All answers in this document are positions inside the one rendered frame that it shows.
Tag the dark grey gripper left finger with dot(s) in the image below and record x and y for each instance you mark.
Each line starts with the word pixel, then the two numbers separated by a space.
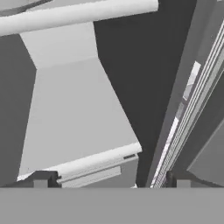
pixel 43 177

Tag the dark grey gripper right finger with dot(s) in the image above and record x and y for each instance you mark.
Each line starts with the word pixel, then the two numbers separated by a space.
pixel 182 177

